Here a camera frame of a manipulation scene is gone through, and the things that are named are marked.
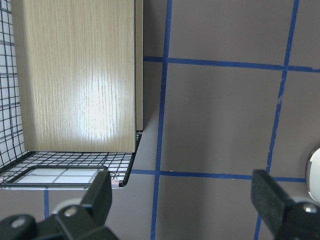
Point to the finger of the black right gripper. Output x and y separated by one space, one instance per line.
285 218

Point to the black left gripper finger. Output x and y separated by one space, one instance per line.
83 221

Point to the white two-slot toaster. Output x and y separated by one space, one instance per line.
313 175

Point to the wire rack with wooden shelf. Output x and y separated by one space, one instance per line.
71 92

